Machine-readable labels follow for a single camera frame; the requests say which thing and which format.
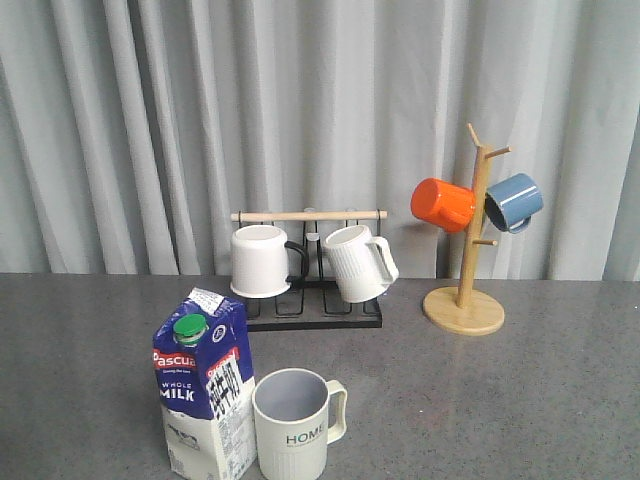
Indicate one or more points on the white mug black handle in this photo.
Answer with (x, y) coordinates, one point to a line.
(260, 262)

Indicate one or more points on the white ribbed mug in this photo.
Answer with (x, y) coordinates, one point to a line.
(362, 263)

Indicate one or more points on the orange mug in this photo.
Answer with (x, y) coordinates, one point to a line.
(443, 204)

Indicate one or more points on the blue mug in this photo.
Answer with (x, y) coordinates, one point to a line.
(511, 203)

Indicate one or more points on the blue white milk carton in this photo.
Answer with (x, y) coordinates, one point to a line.
(205, 379)

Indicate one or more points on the black metal mug rack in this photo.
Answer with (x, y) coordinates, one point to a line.
(314, 302)

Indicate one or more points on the wooden mug tree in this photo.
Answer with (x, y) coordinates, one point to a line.
(463, 309)

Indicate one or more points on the grey curtain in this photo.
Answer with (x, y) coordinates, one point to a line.
(132, 130)

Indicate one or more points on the cream HOME mug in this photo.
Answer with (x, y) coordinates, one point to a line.
(297, 415)

